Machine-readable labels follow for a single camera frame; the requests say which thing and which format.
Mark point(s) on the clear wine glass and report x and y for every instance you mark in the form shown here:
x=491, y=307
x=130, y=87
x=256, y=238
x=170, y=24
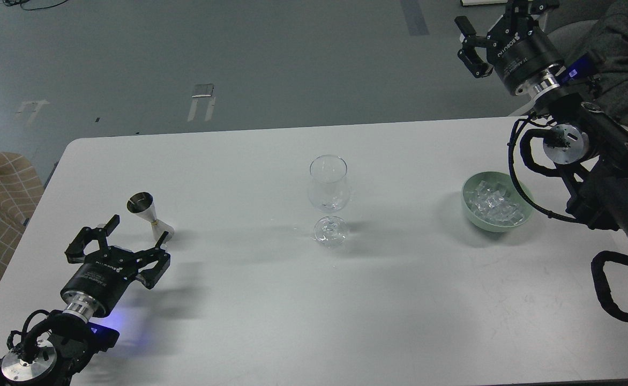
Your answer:
x=329, y=192

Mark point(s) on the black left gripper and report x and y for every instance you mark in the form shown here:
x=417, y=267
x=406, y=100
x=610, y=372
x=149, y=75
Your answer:
x=98, y=285

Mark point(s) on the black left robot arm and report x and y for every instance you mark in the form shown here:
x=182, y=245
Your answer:
x=53, y=346

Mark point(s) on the green bowl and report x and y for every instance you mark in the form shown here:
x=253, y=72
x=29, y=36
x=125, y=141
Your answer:
x=493, y=176

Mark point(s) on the person in grey hoodie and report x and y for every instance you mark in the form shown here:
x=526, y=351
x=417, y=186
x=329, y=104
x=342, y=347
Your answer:
x=609, y=38

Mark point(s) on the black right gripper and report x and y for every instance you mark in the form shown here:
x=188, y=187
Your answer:
x=517, y=49

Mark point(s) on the steel cocktail jigger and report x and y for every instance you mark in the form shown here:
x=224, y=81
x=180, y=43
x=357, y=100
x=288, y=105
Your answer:
x=142, y=205

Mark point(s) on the clear ice cubes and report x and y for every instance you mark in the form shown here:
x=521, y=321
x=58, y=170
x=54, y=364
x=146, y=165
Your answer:
x=493, y=203

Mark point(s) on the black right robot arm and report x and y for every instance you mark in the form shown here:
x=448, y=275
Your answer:
x=563, y=134

